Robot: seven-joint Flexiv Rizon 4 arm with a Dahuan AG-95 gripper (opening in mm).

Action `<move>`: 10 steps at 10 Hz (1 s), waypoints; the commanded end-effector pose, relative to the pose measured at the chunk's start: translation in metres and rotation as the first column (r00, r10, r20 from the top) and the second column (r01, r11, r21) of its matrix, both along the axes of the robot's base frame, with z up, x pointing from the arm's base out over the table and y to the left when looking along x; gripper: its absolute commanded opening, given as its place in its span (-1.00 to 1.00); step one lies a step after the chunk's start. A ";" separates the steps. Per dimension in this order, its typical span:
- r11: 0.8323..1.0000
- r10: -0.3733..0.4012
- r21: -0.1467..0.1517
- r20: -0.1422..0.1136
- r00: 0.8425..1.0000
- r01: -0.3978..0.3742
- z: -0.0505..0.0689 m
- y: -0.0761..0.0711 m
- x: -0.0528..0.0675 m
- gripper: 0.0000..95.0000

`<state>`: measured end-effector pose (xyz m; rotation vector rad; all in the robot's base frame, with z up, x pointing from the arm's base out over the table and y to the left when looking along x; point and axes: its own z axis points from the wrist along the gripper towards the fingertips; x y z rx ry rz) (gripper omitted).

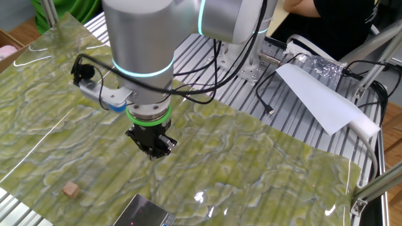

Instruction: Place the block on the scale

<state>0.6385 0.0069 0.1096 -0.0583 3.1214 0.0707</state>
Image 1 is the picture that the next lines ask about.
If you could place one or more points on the green marble pattern mat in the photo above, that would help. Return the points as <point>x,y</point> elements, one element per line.
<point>220,163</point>

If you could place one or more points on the grey white chair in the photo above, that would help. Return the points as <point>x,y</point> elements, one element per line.
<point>370,44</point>

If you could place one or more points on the white foam block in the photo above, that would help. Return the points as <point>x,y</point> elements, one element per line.
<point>369,127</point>

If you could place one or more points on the bare person forearm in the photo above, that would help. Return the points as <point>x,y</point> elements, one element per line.
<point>298,9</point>

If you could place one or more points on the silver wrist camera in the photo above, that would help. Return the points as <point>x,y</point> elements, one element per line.
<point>106,95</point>

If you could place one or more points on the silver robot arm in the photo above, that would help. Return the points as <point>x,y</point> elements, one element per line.
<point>141,47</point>

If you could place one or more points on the aluminium frame post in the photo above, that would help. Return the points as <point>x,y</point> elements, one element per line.
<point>48,12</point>
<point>380,183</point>
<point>377,67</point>

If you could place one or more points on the pink soft object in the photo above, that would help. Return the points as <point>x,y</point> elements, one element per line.
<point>7,51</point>

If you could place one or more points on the cardboard box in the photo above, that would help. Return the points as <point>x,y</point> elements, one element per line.
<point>4,66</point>

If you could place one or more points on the metal cylinder connector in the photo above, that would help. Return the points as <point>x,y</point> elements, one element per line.
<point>268,58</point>

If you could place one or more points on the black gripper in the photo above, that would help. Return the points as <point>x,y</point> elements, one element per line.
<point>150,135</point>

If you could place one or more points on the silver digital pocket scale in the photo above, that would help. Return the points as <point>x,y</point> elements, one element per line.
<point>141,213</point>

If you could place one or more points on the small wooden cube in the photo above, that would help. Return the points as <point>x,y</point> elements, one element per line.
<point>71,190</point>

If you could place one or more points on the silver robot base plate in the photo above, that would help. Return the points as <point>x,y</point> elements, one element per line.
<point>251,75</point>

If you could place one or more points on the person in black shirt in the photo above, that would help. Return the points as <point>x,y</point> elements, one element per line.
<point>345,28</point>

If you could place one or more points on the beige wooden desk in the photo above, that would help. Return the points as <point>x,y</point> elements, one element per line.
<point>281,19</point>

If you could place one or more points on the green fabric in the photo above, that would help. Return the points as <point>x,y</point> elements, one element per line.
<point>78,9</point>

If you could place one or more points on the white paper sheet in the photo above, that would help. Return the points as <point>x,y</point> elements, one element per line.
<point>314,94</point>

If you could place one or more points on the clear plastic bag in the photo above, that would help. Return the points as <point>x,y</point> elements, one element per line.
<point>323,67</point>

